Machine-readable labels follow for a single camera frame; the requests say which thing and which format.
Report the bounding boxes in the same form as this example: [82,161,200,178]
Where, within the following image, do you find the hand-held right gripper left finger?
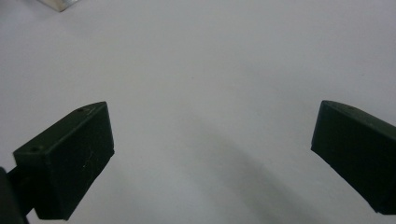
[12,101,116,221]

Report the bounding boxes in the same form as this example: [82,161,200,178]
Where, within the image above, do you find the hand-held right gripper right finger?
[310,100,396,216]

